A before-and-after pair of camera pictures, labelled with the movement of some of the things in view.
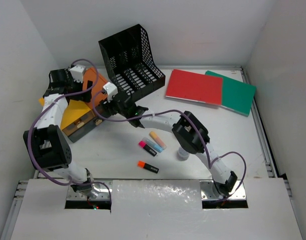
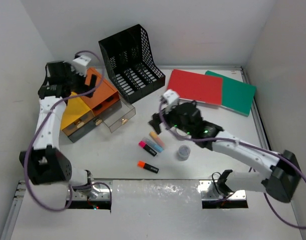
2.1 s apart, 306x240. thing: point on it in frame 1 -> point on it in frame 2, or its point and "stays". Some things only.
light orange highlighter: (153, 135) stays
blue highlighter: (151, 144) stays
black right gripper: (107, 105) -> (157, 120)
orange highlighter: (143, 165) stays
